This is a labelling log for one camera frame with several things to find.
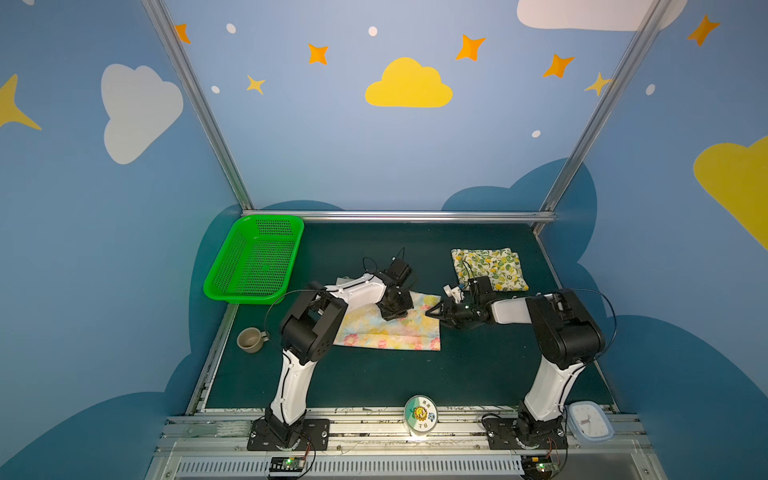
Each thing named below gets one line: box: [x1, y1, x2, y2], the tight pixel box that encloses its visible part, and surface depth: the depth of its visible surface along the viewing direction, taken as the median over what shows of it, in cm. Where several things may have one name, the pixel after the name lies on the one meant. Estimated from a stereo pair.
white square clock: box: [568, 401, 615, 442], surface depth 76 cm
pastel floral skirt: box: [333, 290, 442, 351], surface depth 93 cm
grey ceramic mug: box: [237, 327, 269, 354], surface depth 89 cm
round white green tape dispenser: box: [404, 395, 438, 437], surface depth 72 cm
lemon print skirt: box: [451, 247, 530, 291], surface depth 109 cm
